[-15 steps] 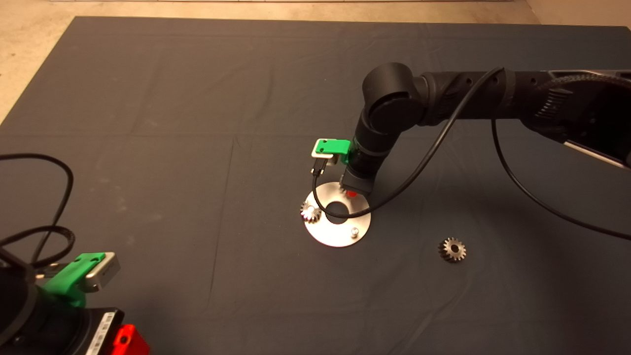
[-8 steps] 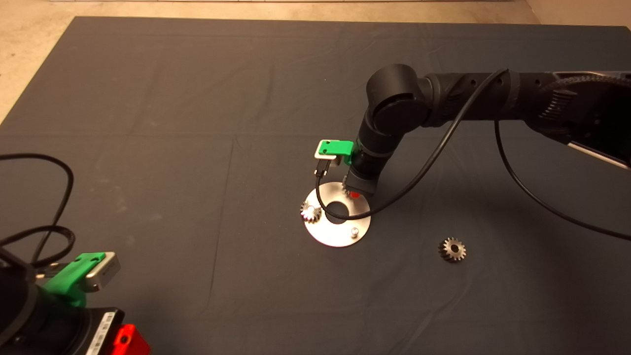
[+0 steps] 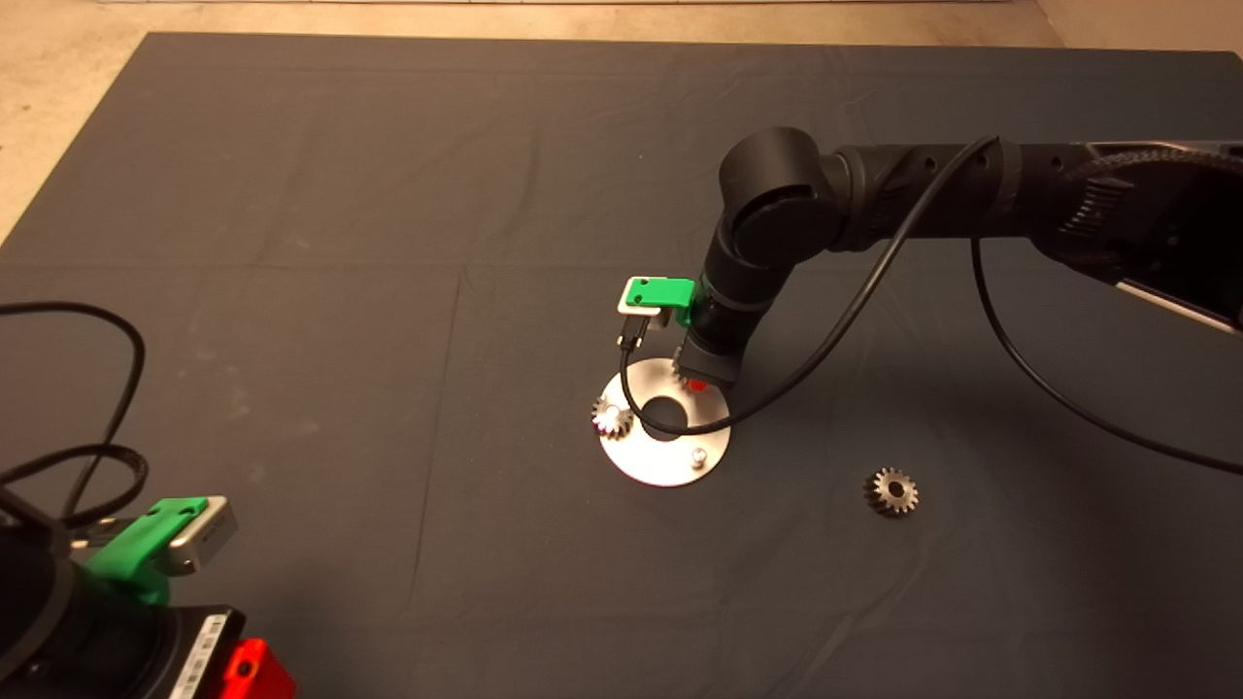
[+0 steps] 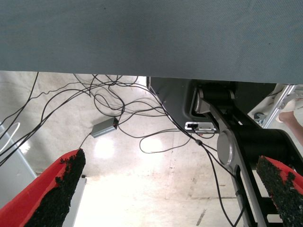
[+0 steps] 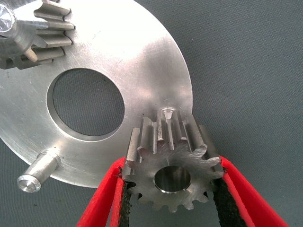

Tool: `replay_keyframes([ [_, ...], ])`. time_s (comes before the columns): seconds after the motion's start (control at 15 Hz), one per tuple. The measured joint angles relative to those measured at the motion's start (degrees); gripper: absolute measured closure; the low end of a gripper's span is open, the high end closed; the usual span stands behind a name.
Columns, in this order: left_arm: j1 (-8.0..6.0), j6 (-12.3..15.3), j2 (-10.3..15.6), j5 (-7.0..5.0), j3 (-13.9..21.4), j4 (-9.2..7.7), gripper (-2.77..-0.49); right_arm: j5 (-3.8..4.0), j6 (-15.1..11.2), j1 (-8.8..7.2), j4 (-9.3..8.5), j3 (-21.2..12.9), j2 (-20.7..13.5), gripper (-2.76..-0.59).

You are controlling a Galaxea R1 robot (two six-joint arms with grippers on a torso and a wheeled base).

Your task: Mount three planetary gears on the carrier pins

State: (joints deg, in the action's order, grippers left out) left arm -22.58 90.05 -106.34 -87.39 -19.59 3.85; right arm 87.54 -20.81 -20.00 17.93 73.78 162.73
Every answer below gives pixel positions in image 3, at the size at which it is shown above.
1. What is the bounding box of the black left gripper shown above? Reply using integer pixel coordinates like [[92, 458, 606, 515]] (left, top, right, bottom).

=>
[[97, 607, 297, 699]]

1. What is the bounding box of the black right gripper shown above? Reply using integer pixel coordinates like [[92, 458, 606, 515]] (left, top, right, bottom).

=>
[[676, 306, 754, 393]]

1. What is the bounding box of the round metal carrier plate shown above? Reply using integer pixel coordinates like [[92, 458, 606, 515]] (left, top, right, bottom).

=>
[[597, 357, 732, 488]]

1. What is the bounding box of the dark grey table cloth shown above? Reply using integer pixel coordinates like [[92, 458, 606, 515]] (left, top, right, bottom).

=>
[[0, 32, 1243, 699]]

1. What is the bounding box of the green right camera mount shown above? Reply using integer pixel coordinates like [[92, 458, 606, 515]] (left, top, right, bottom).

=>
[[624, 277, 698, 326]]

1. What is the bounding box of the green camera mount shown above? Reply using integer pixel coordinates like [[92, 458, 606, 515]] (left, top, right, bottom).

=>
[[83, 497, 210, 608], [624, 277, 698, 326]]

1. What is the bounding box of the silver right camera box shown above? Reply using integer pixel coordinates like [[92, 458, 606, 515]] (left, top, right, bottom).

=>
[[618, 289, 673, 331]]

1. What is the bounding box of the silver camera box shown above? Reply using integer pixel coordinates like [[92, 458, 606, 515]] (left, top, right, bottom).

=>
[[165, 496, 239, 576], [618, 289, 673, 331]]

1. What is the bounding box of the silver left camera box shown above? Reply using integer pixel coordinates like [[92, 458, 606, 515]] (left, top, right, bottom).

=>
[[165, 496, 239, 576]]

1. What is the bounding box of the green left camera mount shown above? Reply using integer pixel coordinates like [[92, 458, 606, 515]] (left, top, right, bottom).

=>
[[83, 497, 210, 608]]

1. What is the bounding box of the black braided cable sleeve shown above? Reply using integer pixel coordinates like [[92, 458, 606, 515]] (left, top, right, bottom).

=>
[[0, 444, 151, 530]]

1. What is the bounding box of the black left camera cable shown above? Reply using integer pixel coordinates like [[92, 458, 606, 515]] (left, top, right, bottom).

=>
[[0, 302, 147, 525]]

